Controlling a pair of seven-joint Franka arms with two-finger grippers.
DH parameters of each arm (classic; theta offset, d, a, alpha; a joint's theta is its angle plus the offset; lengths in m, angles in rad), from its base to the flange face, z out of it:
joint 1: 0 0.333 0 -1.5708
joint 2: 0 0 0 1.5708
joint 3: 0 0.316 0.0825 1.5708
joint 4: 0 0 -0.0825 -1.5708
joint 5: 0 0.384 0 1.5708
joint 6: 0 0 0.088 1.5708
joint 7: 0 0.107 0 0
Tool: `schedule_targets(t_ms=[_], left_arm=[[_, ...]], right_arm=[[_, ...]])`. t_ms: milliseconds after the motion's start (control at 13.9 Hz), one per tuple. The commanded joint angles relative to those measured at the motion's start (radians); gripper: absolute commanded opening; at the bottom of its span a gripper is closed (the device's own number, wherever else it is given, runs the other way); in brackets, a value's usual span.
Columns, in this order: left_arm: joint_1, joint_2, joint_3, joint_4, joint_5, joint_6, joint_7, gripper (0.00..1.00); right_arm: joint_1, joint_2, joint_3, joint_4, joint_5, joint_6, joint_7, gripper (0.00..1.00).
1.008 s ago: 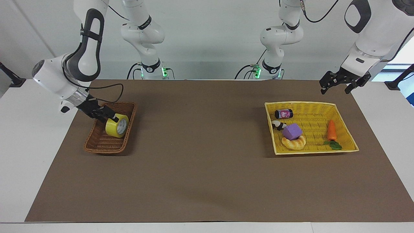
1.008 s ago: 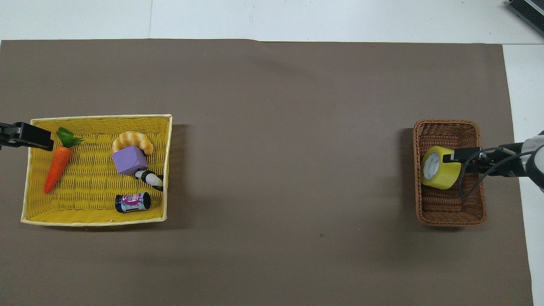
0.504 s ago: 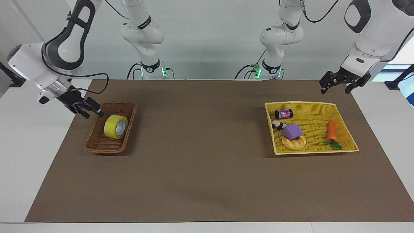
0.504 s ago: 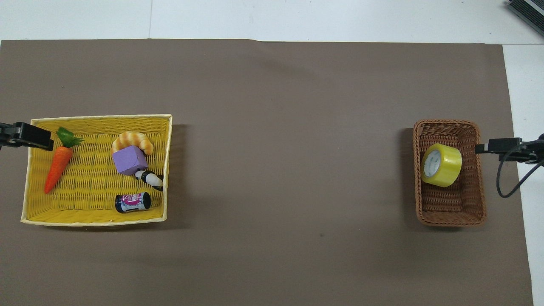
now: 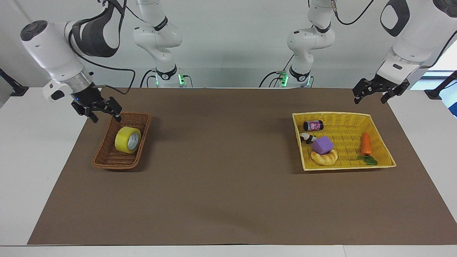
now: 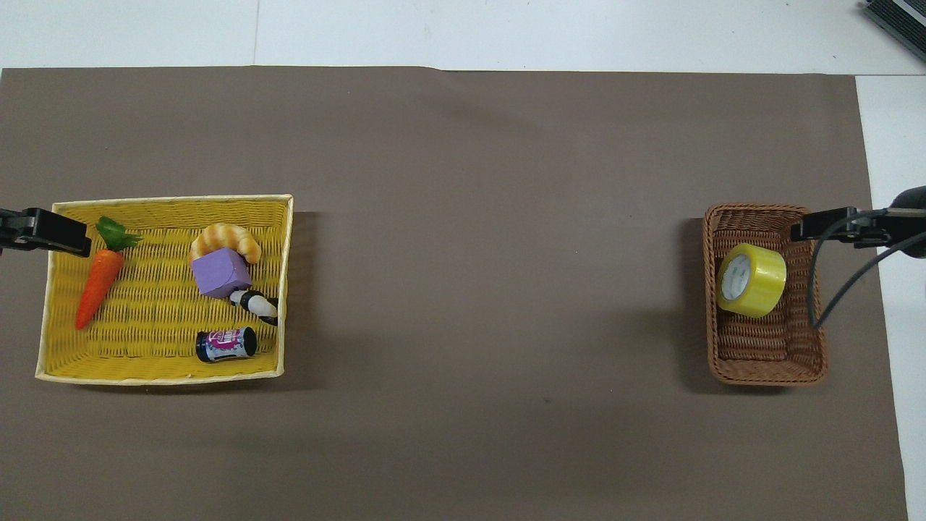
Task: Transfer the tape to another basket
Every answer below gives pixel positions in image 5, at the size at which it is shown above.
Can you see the black stand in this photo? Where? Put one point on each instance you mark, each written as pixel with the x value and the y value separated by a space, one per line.
pixel 14 87
pixel 437 92

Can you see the toy carrot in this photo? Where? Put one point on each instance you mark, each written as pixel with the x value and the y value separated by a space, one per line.
pixel 366 144

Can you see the yellow tape roll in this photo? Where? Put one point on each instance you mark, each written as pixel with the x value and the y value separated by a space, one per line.
pixel 123 141

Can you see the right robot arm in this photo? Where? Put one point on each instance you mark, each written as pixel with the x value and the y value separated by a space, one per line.
pixel 53 53

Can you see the toy croissant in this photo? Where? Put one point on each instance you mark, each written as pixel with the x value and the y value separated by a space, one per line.
pixel 324 159

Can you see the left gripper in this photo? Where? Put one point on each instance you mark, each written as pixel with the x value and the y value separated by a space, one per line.
pixel 391 86

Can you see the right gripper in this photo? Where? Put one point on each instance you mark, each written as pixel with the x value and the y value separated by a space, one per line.
pixel 86 98

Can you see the brown and white toy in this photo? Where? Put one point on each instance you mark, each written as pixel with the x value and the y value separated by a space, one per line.
pixel 307 137

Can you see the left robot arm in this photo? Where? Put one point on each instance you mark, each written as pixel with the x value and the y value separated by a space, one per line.
pixel 410 43

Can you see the purple toy block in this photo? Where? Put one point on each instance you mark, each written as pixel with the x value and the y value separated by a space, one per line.
pixel 322 145

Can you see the small dark can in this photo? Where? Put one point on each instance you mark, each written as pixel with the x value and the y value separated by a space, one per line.
pixel 313 125

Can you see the brown wicker basket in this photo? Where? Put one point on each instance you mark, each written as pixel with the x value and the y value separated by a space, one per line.
pixel 110 157

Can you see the yellow woven basket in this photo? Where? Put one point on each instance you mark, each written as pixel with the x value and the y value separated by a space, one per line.
pixel 346 142

